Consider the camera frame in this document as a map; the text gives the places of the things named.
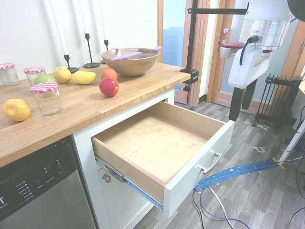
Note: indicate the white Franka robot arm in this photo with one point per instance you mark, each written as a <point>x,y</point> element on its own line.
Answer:
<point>270,32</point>

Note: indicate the yellow mango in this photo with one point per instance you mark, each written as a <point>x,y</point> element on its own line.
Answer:
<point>83,77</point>

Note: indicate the metal drawer slide rail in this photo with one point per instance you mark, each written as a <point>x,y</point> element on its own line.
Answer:
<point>133,186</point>

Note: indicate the tall black candle holder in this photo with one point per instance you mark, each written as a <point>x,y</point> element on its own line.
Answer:
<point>90,57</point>

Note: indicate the black round lamp head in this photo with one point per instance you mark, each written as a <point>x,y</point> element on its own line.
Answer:
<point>297,7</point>

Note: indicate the black clamp camera stand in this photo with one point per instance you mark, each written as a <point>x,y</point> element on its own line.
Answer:
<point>191,47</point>

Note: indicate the green apple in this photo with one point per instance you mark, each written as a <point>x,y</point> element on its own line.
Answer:
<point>45,79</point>

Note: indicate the wooden bowl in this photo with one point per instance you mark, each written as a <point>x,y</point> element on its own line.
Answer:
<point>129,65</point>

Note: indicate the glass jar red checkered lid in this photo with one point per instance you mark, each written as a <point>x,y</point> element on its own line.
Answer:
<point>33,72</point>
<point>8,75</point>
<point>47,100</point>

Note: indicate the medium black candle holder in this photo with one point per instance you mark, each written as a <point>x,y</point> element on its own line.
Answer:
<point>106,51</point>

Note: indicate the short black candle holder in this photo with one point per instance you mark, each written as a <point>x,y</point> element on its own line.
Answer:
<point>69,66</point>

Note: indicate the white kitchen cabinet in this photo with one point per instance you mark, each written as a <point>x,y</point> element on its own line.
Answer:
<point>88,148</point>

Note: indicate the white taper candle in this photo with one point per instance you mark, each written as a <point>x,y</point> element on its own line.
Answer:
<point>104,26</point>
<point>59,31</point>
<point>83,19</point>

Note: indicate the red apple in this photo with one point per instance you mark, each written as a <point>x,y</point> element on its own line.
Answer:
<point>108,87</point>

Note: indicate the black oil radiator heater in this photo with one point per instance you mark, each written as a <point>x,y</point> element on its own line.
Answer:
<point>278,100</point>

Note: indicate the brass cabinet door knob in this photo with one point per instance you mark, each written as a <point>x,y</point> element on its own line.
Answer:
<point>106,178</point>

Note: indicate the purple spatula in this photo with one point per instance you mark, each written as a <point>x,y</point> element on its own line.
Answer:
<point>124,56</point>

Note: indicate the silver door knob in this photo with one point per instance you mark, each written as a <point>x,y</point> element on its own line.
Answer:
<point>226,30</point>

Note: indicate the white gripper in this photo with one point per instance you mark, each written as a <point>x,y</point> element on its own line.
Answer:
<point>247,69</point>

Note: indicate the stainless steel dishwasher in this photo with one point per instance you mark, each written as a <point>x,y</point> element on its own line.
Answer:
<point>43,190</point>

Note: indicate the wooden drawer with white front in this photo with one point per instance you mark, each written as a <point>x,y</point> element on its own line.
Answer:
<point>157,143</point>

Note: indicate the wooden door frame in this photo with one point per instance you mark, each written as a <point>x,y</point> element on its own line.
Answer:
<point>205,59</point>

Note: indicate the large yellow apple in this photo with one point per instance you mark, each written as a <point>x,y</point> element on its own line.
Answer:
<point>16,110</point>

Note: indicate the orange peach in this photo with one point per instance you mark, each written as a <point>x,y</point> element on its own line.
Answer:
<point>109,73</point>

